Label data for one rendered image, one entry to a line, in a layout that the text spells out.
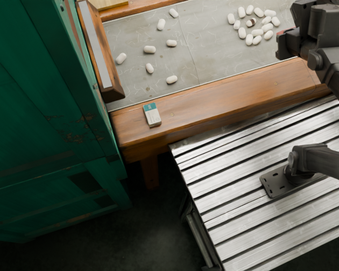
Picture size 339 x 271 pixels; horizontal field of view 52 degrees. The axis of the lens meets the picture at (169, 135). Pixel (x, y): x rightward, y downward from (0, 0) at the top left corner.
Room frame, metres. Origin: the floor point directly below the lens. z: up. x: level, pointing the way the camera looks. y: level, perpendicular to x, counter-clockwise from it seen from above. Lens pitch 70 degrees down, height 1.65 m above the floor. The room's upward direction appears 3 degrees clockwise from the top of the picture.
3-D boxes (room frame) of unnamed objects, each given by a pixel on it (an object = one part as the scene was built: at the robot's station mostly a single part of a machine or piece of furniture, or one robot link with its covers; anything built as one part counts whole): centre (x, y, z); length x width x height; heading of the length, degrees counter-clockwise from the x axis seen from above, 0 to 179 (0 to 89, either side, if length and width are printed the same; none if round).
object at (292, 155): (0.26, -0.36, 0.77); 0.09 x 0.06 x 0.06; 98
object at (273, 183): (0.25, -0.36, 0.71); 0.20 x 0.07 x 0.08; 116
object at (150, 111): (0.37, 0.05, 0.78); 0.06 x 0.04 x 0.02; 21
